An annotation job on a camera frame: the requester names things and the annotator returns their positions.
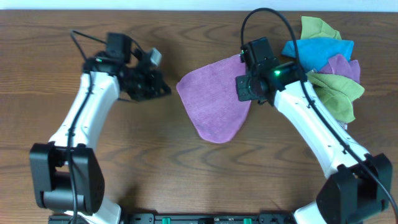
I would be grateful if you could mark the purple cloth in pile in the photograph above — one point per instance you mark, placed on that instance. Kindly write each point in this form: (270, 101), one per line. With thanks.
(338, 65)

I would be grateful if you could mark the green cloth at back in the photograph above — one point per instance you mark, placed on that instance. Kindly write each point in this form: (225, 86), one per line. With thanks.
(313, 27)

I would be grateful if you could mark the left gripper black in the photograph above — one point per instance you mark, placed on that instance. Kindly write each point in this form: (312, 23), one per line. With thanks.
(157, 82)

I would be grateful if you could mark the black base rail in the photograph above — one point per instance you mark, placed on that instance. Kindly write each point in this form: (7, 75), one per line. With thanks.
(263, 218)

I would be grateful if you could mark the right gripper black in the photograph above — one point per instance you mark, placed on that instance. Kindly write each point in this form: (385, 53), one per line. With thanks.
(242, 94)

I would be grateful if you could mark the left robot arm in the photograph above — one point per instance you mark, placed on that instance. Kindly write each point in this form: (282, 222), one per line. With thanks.
(65, 172)

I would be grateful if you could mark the green cloth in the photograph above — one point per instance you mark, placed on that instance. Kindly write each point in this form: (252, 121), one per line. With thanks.
(337, 93)
(313, 27)

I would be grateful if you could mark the blue microfiber cloth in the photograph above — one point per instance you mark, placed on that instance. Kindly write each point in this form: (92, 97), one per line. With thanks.
(314, 53)

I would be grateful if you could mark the green cloth in front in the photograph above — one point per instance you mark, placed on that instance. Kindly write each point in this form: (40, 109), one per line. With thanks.
(337, 93)

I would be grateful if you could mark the purple microfiber cloth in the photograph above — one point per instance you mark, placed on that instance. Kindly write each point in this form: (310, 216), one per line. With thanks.
(211, 102)

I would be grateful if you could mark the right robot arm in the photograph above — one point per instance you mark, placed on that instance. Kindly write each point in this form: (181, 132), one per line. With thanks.
(357, 184)

